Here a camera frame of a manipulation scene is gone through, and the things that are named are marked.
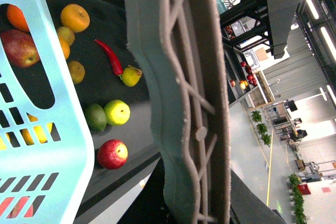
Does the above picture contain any red apple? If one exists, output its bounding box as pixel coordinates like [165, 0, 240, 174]
[1, 29, 40, 68]
[97, 139, 128, 170]

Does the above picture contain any pink peach front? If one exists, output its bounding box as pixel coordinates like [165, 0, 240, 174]
[1, 196, 34, 218]

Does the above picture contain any green lime front right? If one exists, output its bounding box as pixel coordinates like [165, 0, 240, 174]
[84, 103, 107, 131]

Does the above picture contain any grey basket handle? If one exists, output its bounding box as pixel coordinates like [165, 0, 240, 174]
[124, 0, 231, 223]

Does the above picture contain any yellow orange apple front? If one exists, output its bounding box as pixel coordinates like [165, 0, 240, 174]
[58, 36, 70, 60]

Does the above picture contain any brown kiwi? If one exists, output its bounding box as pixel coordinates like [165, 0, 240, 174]
[67, 61, 86, 84]
[56, 26, 75, 46]

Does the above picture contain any brown kiwi lower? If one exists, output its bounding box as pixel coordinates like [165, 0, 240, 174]
[67, 61, 86, 84]

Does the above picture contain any bright green apple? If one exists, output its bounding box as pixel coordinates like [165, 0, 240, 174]
[103, 100, 131, 126]

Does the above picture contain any red apple front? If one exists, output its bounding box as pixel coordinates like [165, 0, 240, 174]
[97, 139, 128, 170]

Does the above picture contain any light blue shopping basket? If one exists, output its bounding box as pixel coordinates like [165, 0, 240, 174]
[1, 0, 94, 223]

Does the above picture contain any yellow green pear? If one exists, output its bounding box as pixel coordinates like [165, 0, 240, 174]
[121, 65, 143, 87]

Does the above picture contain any yellow orange apple back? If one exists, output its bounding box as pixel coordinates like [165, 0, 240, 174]
[60, 4, 90, 33]

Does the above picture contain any yellow lemon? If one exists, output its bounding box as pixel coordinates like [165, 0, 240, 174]
[21, 114, 53, 145]

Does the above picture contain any brown kiwi upper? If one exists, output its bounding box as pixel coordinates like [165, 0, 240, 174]
[56, 26, 75, 46]

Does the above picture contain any red chili pepper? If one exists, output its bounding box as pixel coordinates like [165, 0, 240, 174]
[94, 39, 123, 77]

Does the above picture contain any yellow orange apple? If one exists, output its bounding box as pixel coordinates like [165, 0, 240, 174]
[60, 4, 90, 33]
[58, 36, 70, 60]

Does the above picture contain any red apple middle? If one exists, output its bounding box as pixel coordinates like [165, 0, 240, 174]
[1, 29, 40, 68]

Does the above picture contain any black fruit shelf frame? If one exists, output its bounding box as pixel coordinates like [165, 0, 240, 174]
[44, 0, 274, 224]

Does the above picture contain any small orange mandarin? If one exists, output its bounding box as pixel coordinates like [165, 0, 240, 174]
[6, 4, 29, 32]

